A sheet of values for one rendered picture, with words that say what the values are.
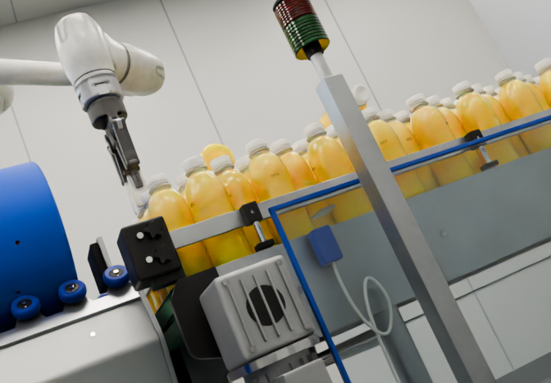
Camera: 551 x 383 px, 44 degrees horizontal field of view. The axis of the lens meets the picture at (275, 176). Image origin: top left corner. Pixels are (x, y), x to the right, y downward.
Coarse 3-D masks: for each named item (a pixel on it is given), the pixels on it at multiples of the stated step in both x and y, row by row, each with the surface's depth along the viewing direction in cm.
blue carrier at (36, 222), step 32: (0, 192) 110; (32, 192) 111; (0, 224) 107; (32, 224) 109; (0, 256) 106; (32, 256) 108; (64, 256) 110; (0, 288) 106; (32, 288) 109; (0, 320) 109
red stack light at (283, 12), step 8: (288, 0) 111; (296, 0) 111; (304, 0) 112; (280, 8) 112; (288, 8) 111; (296, 8) 111; (304, 8) 111; (312, 8) 112; (280, 16) 112; (288, 16) 111; (296, 16) 110; (280, 24) 113; (288, 24) 111
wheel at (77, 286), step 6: (66, 282) 111; (72, 282) 111; (78, 282) 111; (60, 288) 110; (66, 288) 110; (72, 288) 110; (78, 288) 110; (84, 288) 110; (60, 294) 109; (66, 294) 108; (72, 294) 108; (78, 294) 109; (84, 294) 110; (66, 300) 109; (72, 300) 109; (78, 300) 109
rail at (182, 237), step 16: (544, 112) 143; (496, 128) 138; (448, 144) 132; (400, 160) 127; (352, 176) 123; (304, 192) 118; (208, 224) 111; (224, 224) 112; (240, 224) 112; (176, 240) 108; (192, 240) 109
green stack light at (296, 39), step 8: (304, 16) 110; (312, 16) 111; (296, 24) 110; (304, 24) 110; (312, 24) 110; (320, 24) 111; (288, 32) 111; (296, 32) 110; (304, 32) 109; (312, 32) 109; (320, 32) 110; (288, 40) 112; (296, 40) 110; (304, 40) 109; (312, 40) 109; (320, 40) 110; (328, 40) 111; (296, 48) 110; (304, 48) 110; (296, 56) 112; (304, 56) 113
